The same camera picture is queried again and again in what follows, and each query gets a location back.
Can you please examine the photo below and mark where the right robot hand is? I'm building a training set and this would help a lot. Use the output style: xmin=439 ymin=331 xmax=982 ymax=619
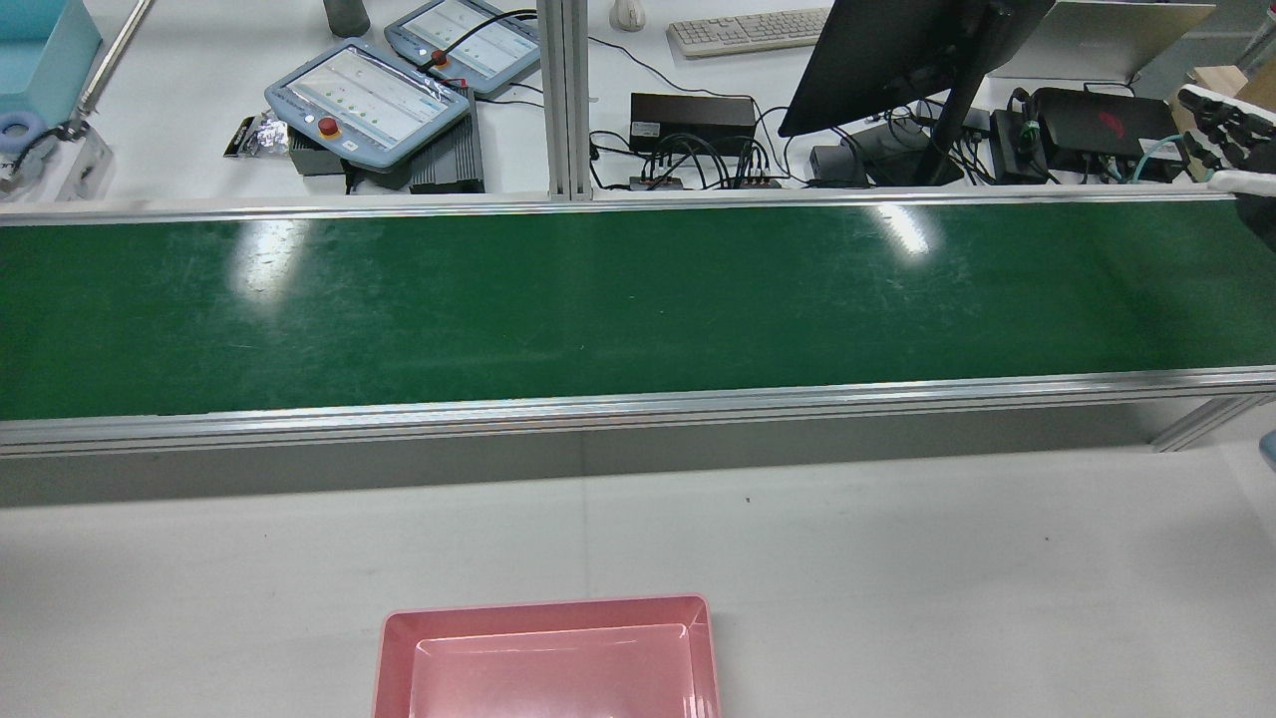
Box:
xmin=1176 ymin=84 xmax=1276 ymax=252

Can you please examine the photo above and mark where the dark ribbed controller box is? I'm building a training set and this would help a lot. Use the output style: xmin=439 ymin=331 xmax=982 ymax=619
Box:
xmin=409 ymin=88 xmax=486 ymax=194

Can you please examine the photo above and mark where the pink plastic box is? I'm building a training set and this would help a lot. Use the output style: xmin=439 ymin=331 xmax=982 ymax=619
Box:
xmin=372 ymin=594 xmax=723 ymax=718

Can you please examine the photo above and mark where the grey cylindrical cup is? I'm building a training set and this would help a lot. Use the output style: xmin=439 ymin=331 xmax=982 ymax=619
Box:
xmin=322 ymin=0 xmax=372 ymax=39

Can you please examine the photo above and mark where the black device with red logo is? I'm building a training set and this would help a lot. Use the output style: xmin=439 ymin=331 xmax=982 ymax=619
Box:
xmin=1031 ymin=87 xmax=1184 ymax=163

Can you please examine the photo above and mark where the silver laptop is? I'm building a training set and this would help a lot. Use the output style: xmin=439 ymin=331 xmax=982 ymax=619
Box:
xmin=987 ymin=0 xmax=1217 ymax=84

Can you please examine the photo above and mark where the black computer monitor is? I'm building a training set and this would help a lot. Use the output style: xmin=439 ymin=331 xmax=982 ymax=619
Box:
xmin=778 ymin=0 xmax=1058 ymax=187

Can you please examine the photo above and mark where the small grey power adapter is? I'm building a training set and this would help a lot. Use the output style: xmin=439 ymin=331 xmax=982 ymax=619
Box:
xmin=808 ymin=144 xmax=870 ymax=187

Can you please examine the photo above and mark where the beige keyboard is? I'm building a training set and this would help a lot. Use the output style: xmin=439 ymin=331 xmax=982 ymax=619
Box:
xmin=666 ymin=8 xmax=833 ymax=58

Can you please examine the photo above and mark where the green conveyor belt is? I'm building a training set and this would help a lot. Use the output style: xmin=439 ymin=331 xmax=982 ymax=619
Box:
xmin=0 ymin=197 xmax=1276 ymax=421
xmin=0 ymin=189 xmax=1276 ymax=460

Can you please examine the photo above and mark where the small blue-grey teach pendant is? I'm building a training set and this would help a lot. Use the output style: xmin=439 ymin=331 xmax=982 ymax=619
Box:
xmin=384 ymin=0 xmax=544 ymax=98

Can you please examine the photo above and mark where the large blue-grey teach pendant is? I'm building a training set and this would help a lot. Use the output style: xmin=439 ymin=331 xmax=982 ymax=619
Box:
xmin=264 ymin=38 xmax=472 ymax=173

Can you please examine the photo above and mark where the silver foil packet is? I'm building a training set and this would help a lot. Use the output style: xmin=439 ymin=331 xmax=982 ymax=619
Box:
xmin=223 ymin=111 xmax=292 ymax=160

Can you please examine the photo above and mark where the thin metal rod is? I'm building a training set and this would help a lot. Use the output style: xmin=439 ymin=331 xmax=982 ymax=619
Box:
xmin=74 ymin=0 xmax=157 ymax=113

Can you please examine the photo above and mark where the light blue plastic bin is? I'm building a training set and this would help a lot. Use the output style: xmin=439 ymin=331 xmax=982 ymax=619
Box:
xmin=0 ymin=0 xmax=104 ymax=123

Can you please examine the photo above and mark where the blue tape roll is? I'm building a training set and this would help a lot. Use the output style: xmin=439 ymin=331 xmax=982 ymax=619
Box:
xmin=0 ymin=111 xmax=48 ymax=153

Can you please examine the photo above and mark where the teal network cable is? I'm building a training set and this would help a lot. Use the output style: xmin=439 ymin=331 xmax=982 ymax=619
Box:
xmin=1128 ymin=138 xmax=1189 ymax=185

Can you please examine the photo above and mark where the black network switch box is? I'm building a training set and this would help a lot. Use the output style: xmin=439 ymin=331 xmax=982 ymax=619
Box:
xmin=629 ymin=92 xmax=758 ymax=157

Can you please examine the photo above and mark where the thin black desk cable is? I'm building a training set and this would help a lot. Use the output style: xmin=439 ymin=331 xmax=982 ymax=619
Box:
xmin=588 ymin=36 xmax=759 ymax=101

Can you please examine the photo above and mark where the vertical aluminium profile post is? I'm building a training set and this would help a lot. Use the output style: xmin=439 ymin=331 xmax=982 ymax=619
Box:
xmin=536 ymin=0 xmax=591 ymax=202

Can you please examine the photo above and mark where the black pendant cable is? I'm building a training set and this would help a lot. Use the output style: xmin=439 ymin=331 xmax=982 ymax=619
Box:
xmin=419 ymin=8 xmax=540 ymax=75

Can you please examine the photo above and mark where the white metal bracket block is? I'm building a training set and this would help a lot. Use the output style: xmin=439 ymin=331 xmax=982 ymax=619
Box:
xmin=0 ymin=125 xmax=114 ymax=203

